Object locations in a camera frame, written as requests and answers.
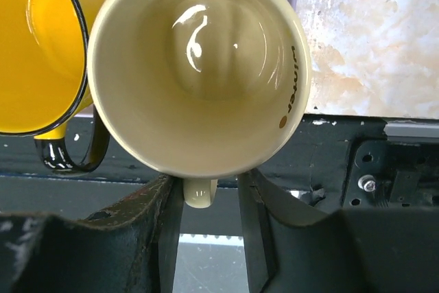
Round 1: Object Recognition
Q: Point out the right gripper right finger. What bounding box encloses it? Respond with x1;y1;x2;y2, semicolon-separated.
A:
237;169;438;292

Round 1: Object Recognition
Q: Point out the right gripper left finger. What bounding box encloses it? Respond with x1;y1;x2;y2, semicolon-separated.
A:
1;175;184;292

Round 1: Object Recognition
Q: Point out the cream mug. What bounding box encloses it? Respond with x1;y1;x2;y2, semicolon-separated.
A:
87;0;311;208

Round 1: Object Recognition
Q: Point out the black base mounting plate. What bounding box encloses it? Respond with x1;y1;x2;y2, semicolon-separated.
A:
1;115;438;219

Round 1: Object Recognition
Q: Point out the yellow glass mug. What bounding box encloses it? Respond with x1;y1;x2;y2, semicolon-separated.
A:
1;0;110;176

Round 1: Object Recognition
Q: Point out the aluminium frame rail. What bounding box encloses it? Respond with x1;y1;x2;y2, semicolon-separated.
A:
384;120;438;143

